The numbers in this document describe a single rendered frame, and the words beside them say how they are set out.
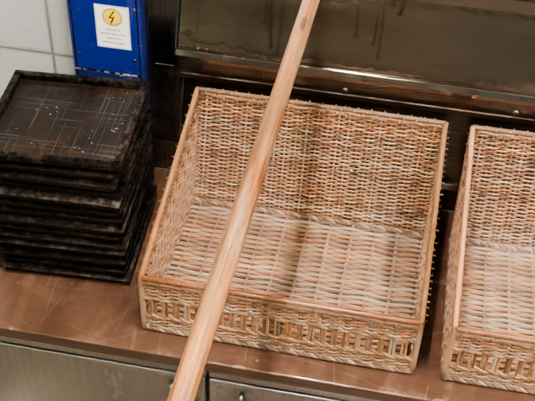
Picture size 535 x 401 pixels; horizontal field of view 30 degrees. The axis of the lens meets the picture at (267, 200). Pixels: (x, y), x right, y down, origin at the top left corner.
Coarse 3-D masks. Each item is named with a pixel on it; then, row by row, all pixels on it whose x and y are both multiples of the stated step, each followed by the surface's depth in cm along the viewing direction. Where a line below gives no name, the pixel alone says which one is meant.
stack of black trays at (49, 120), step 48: (48, 96) 205; (96, 96) 205; (144, 96) 204; (0, 144) 193; (48, 144) 194; (96, 144) 194; (144, 144) 211; (0, 192) 195; (48, 192) 196; (96, 192) 192; (144, 192) 218; (0, 240) 205; (48, 240) 204; (96, 240) 203
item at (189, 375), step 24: (312, 0) 177; (288, 48) 166; (288, 72) 160; (288, 96) 158; (264, 120) 151; (264, 144) 147; (264, 168) 144; (240, 192) 139; (240, 216) 136; (240, 240) 133; (216, 264) 129; (216, 288) 126; (216, 312) 123; (192, 336) 120; (192, 360) 117; (192, 384) 115
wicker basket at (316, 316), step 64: (192, 128) 216; (256, 128) 219; (320, 128) 216; (384, 128) 213; (192, 192) 226; (320, 192) 222; (192, 256) 216; (256, 256) 216; (320, 256) 216; (384, 256) 217; (192, 320) 197; (256, 320) 193; (320, 320) 189; (384, 320) 186
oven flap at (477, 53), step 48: (192, 0) 207; (240, 0) 206; (288, 0) 204; (336, 0) 202; (384, 0) 201; (192, 48) 211; (240, 48) 209; (336, 48) 206; (384, 48) 204; (432, 48) 203; (480, 48) 201; (528, 48) 200; (480, 96) 203; (528, 96) 201
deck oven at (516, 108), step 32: (160, 0) 208; (416, 0) 196; (448, 0) 195; (480, 0) 194; (512, 0) 192; (160, 32) 213; (160, 64) 218; (192, 64) 217; (224, 64) 215; (160, 96) 224; (352, 96) 214; (384, 96) 213; (416, 96) 212; (448, 96) 210; (160, 128) 231; (160, 160) 237; (384, 192) 230; (448, 192) 227
